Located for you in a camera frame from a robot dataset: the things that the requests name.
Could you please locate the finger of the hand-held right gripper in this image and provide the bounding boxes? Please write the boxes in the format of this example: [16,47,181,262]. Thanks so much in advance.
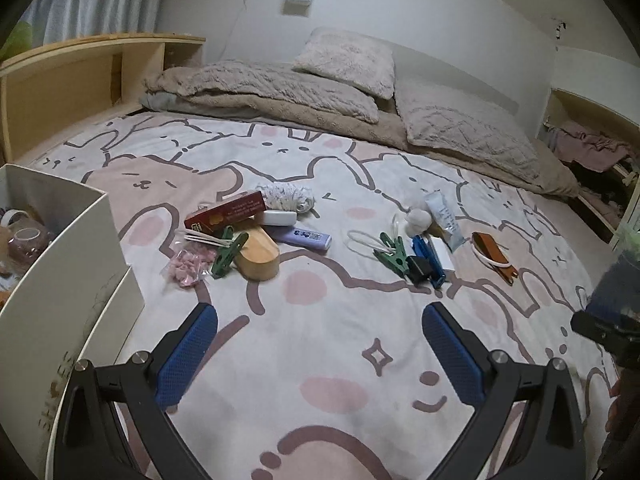
[571,254,632,356]

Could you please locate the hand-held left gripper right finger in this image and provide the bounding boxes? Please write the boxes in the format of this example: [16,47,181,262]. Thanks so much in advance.
[422,302,586,480]

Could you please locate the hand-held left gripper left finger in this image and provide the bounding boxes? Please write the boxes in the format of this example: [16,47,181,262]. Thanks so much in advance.
[47,302,219,480]

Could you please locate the white storage box container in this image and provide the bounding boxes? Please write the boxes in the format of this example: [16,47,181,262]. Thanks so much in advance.
[0,162,146,480]

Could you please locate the person's right hand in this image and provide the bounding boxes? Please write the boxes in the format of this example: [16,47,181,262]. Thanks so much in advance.
[607,380,626,433]

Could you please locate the blue clothes peg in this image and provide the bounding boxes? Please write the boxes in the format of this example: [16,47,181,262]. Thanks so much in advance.
[411,235,447,289]

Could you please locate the pink beads bag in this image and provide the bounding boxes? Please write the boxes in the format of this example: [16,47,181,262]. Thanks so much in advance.
[161,245,213,288]

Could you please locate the black binder clip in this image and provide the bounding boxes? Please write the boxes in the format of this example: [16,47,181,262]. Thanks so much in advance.
[406,256,433,286]

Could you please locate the white flat small box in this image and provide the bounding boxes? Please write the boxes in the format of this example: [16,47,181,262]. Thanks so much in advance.
[427,236,457,272]

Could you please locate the green clothes peg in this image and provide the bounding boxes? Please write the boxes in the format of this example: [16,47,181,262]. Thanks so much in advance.
[210,226,249,279]
[376,232,411,277]

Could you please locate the white cotton swab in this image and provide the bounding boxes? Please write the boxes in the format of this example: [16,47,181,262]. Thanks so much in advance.
[175,235,236,249]
[182,230,233,245]

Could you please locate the oval wooden box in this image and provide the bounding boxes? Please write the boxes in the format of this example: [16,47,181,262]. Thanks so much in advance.
[234,227,281,281]

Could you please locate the cartoon printed bed sheet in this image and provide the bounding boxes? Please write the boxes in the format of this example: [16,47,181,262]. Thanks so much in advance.
[30,110,621,480]

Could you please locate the white pompom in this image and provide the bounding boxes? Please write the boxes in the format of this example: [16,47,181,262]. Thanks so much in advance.
[404,208,432,235]

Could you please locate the white cream tube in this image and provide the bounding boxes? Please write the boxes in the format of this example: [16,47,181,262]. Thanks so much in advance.
[425,192,468,253]

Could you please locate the red cardboard box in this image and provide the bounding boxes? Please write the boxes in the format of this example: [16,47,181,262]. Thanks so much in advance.
[184,191,267,236]

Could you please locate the purple tube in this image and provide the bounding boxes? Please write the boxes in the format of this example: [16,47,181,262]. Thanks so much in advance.
[265,225,333,252]

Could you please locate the white patterned cloth bundle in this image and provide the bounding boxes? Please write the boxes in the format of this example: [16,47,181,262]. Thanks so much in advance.
[255,182,317,217]

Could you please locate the pink clothes pile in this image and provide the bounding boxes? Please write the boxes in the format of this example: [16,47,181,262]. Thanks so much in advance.
[547,120,636,171]

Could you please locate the fluffy beige pillow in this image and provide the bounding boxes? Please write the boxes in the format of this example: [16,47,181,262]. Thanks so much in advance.
[395,80,543,183]
[292,27,396,100]

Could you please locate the beige blanket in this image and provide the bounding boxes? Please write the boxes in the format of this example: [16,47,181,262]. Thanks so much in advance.
[142,62,581,201]

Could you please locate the white side shelf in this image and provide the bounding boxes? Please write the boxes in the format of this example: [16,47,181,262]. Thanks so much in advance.
[537,45,640,251]

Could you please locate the fluffy folded throw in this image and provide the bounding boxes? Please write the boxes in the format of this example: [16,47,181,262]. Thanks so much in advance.
[165,60,381,123]

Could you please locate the wooden headboard shelf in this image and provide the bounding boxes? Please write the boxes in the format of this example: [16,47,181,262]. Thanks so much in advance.
[0,34,207,163]

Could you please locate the grey white curtain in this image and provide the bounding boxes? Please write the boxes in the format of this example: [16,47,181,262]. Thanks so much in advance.
[20,0,166,46]

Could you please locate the brown leather strap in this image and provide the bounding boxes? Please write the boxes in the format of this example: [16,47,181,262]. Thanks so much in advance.
[471,231,521,286]

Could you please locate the white cable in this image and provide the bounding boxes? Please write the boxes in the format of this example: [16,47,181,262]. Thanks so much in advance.
[222,0,251,61]

